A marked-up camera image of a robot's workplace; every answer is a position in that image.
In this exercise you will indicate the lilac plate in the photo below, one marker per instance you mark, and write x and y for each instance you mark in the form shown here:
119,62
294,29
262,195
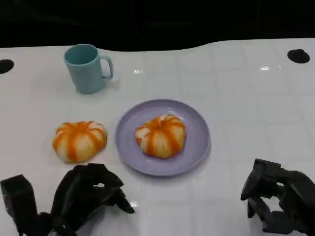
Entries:
197,137

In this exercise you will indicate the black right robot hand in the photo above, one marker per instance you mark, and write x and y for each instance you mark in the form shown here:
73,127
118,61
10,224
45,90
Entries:
295,196

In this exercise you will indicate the black backdrop curtain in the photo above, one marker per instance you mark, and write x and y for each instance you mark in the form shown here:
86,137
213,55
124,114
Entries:
157,19

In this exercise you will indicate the pale green mug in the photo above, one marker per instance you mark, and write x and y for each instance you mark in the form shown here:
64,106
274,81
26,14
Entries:
85,72

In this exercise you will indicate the orange white toy bread roll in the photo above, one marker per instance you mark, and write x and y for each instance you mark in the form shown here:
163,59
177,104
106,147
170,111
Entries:
80,142
161,137

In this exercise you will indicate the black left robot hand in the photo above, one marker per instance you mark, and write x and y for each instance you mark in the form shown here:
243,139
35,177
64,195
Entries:
80,189

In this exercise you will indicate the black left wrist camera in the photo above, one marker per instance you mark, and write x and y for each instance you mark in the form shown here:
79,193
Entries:
18,196

